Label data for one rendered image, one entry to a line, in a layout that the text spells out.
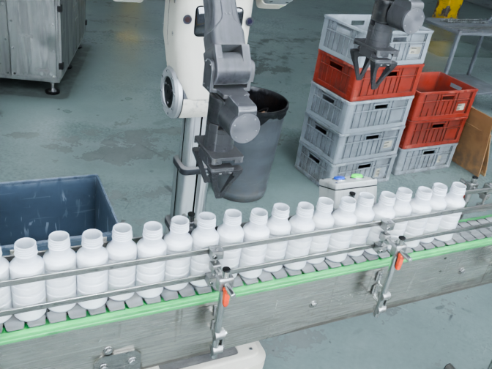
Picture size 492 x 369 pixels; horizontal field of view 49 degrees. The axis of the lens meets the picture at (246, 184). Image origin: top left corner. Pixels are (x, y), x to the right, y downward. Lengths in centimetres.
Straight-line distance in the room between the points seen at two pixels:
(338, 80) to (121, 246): 267
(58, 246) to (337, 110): 275
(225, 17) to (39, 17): 374
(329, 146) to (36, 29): 246
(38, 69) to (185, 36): 329
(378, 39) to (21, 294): 93
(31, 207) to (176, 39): 65
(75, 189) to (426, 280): 105
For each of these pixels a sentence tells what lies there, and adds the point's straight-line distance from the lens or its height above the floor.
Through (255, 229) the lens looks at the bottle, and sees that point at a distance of 118.
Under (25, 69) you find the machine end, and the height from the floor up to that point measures 21.
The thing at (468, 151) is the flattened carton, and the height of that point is 16.
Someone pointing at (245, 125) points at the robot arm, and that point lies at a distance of 94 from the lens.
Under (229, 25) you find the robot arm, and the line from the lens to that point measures 99.
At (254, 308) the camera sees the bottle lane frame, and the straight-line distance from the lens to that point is 128.
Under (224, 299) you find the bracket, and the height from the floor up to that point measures 105.
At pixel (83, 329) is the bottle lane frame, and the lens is 115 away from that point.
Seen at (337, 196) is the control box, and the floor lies 109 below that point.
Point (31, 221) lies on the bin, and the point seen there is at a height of 81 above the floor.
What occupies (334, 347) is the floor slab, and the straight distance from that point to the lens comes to 261.
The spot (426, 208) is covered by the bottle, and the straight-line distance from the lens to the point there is 145.
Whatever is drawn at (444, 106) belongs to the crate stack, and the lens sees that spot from 429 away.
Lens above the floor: 178
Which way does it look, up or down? 29 degrees down
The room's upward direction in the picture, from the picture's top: 9 degrees clockwise
